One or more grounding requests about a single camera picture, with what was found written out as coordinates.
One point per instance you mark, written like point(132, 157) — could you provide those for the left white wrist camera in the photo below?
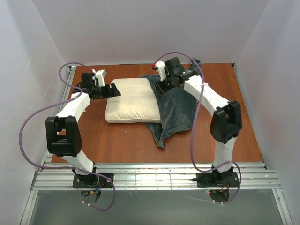
point(98, 77)

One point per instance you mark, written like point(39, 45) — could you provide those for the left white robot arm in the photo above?
point(62, 131)

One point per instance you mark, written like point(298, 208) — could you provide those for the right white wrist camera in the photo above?
point(160, 67)

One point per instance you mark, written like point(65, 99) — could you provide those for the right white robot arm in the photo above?
point(226, 121)

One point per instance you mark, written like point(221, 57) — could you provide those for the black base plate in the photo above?
point(211, 179)
point(93, 181)

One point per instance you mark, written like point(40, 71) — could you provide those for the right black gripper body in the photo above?
point(161, 86)

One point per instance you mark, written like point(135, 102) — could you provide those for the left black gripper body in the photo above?
point(108, 90)

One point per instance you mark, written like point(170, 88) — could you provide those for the aluminium rail frame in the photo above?
point(154, 186)

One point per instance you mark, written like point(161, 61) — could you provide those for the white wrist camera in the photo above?
point(160, 67)
point(98, 77)

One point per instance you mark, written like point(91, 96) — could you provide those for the cream bear print pillow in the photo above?
point(136, 104)

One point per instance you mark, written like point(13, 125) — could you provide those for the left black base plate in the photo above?
point(93, 181)

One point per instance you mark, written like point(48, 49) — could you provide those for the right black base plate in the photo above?
point(211, 179)

